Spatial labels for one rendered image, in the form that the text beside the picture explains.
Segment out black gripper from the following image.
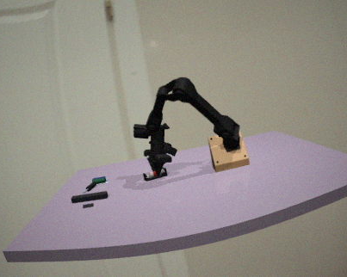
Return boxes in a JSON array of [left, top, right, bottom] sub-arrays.
[[144, 139, 172, 176]]

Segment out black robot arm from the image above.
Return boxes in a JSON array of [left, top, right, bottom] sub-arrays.
[[133, 77, 240, 152]]

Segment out black-handled screwdriver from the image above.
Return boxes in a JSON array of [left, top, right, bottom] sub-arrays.
[[84, 182, 96, 193]]

